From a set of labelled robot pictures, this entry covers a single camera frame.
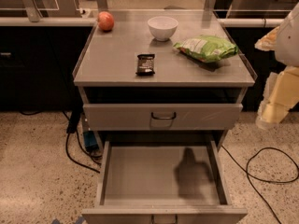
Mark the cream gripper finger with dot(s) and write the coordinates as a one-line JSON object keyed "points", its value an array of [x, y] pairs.
{"points": [[280, 95], [268, 41]]}

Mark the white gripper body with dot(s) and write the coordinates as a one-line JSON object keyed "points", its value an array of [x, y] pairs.
{"points": [[288, 44]]}

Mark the black rxbar chocolate bar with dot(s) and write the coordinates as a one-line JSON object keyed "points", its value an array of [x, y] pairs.
{"points": [[145, 65]]}

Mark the grey drawer cabinet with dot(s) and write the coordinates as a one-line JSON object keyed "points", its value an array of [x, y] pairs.
{"points": [[105, 74]]}

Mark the open grey middle drawer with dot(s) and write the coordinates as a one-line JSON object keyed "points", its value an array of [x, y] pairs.
{"points": [[172, 183]]}

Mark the grey top drawer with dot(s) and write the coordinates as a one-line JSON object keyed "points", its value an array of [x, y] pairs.
{"points": [[174, 117]]}

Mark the green chip bag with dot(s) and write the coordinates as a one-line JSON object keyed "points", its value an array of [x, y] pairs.
{"points": [[207, 48]]}

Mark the white bowl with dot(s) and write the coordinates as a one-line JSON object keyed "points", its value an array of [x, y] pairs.
{"points": [[162, 27]]}

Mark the red apple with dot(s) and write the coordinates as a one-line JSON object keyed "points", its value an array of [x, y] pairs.
{"points": [[105, 21]]}

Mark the long grey counter rail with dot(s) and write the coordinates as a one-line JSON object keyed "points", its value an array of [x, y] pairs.
{"points": [[23, 21]]}

